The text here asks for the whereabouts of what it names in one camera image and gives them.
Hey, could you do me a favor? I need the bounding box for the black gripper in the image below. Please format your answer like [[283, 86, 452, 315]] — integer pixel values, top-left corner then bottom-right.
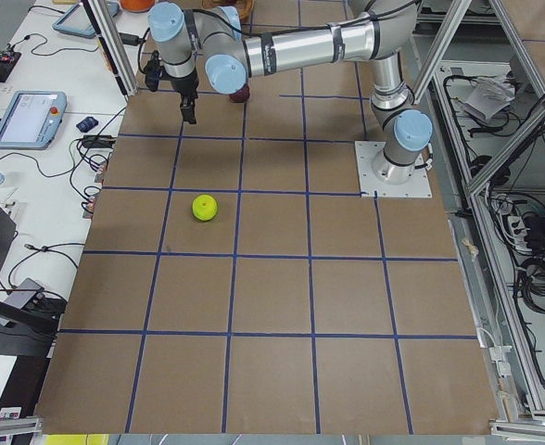
[[170, 73, 199, 124]]

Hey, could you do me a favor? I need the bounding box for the dark red apple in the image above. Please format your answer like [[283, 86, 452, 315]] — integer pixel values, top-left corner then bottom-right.
[[229, 84, 250, 103]]

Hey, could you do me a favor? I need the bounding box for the green apple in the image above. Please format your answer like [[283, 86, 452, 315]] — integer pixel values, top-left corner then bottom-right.
[[192, 194, 218, 222]]

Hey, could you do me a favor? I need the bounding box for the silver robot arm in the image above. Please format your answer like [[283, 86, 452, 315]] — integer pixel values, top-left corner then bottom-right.
[[148, 1, 433, 185]]

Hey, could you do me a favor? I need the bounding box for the woven wicker basket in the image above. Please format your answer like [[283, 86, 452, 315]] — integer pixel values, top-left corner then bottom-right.
[[236, 0, 255, 17]]

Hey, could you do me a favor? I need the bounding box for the black power brick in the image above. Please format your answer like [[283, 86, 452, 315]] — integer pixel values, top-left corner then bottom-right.
[[119, 32, 146, 46]]

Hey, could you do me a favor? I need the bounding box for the orange round object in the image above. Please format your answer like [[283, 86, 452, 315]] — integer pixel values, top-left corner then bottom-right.
[[120, 0, 155, 13]]

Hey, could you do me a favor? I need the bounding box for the dark blue small pouch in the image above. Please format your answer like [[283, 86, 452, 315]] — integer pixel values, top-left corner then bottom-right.
[[76, 116, 98, 134]]

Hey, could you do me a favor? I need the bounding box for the far teach pendant tablet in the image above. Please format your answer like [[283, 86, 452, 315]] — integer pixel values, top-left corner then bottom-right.
[[52, 2, 96, 39]]

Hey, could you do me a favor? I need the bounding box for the teach pendant tablet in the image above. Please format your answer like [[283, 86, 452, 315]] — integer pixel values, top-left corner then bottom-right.
[[52, 2, 96, 39], [0, 91, 68, 150]]

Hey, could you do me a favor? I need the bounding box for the near teach pendant tablet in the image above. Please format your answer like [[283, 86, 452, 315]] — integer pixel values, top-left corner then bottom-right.
[[0, 91, 68, 150]]

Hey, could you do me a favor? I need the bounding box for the black emergency stop box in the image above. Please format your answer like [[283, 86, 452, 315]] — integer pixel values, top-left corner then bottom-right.
[[0, 45, 21, 83]]

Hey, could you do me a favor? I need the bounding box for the grey usb hub box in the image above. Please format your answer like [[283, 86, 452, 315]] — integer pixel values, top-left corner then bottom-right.
[[5, 278, 44, 309]]

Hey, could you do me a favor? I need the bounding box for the black monitor stand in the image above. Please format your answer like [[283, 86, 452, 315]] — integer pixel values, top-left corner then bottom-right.
[[0, 207, 67, 357]]

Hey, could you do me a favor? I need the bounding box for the white power strip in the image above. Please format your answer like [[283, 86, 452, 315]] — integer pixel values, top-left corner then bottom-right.
[[503, 214, 532, 254]]

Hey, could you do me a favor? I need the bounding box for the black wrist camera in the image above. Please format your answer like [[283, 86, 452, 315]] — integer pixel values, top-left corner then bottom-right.
[[144, 50, 162, 92]]

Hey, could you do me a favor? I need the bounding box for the aluminium frame column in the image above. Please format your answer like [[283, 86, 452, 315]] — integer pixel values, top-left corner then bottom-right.
[[82, 0, 138, 97]]

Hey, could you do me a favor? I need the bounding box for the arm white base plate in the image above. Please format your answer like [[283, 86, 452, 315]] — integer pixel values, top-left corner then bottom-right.
[[354, 141, 433, 198]]

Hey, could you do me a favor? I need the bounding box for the coiled black cable bundle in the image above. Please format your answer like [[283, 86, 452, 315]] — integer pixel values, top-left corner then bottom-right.
[[515, 257, 545, 316]]

